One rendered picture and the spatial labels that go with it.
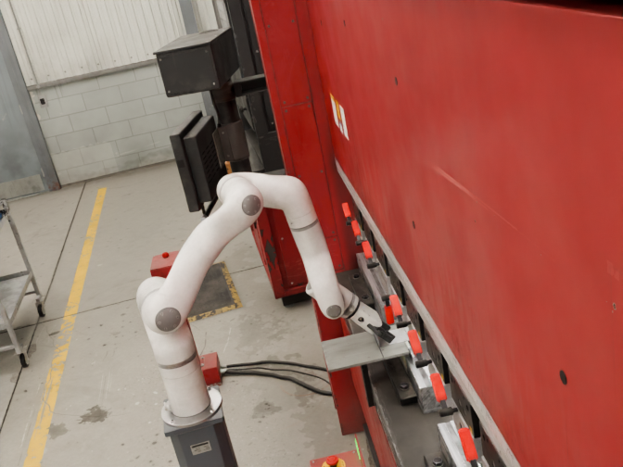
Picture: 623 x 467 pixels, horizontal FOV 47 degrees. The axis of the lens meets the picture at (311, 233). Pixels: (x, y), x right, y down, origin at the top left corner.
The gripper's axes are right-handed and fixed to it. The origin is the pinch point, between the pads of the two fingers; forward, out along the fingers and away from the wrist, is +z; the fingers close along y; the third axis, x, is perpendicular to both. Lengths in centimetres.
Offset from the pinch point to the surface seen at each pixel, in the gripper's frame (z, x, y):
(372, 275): 8, -1, 54
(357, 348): -5.0, 9.7, -1.9
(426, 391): 8.7, 0.4, -26.4
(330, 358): -11.0, 16.8, -3.7
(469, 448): -21, -17, -93
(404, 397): 8.7, 8.1, -19.9
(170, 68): -101, -11, 102
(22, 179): -144, 298, 680
